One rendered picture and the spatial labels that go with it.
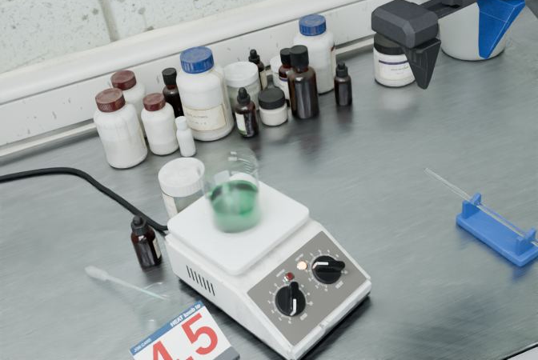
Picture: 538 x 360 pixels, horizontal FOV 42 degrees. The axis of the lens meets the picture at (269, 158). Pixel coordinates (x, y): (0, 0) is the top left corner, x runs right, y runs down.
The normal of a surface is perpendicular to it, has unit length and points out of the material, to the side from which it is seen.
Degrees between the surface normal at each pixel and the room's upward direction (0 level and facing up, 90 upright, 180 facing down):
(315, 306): 30
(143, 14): 90
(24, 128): 90
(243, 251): 0
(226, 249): 0
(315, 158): 0
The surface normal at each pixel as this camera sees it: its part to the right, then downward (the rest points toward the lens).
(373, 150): -0.12, -0.79
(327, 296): 0.24, -0.50
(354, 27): 0.35, 0.54
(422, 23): 0.32, -0.24
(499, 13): -0.83, 0.29
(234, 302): -0.71, 0.50
